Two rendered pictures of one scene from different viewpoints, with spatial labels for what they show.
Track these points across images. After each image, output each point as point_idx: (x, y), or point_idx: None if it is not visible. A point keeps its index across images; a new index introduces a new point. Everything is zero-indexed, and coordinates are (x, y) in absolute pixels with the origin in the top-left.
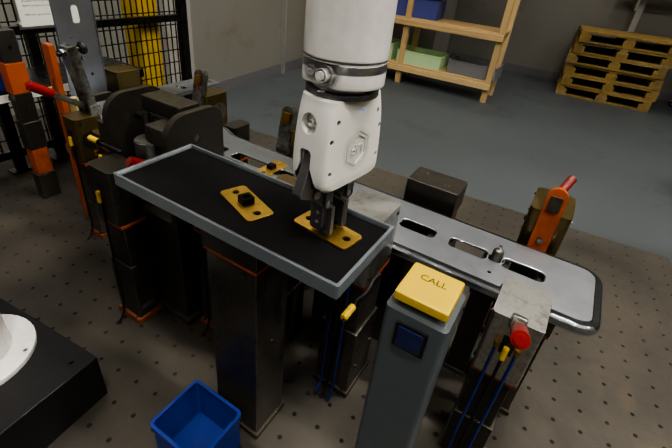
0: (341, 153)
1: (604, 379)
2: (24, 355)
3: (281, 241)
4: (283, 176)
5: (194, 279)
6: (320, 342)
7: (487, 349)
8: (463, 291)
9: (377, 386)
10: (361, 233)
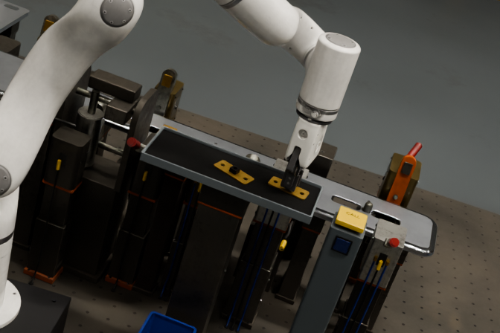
0: (314, 149)
1: (440, 311)
2: (18, 296)
3: (268, 195)
4: None
5: (107, 238)
6: (234, 282)
7: (369, 264)
8: None
9: (316, 279)
10: (306, 190)
